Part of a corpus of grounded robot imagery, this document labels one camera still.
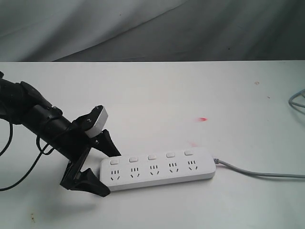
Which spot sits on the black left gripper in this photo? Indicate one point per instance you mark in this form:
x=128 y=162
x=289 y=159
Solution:
x=77 y=146

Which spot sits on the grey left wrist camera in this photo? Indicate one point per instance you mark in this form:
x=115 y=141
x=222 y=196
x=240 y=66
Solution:
x=95 y=121

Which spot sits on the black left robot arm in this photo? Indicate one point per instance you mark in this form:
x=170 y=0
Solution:
x=22 y=104

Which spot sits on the grey fabric backdrop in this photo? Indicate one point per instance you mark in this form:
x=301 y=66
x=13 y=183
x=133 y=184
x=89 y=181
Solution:
x=151 y=30

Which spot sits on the white five-outlet power strip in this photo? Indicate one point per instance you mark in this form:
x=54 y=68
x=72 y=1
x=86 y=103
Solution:
x=154 y=169

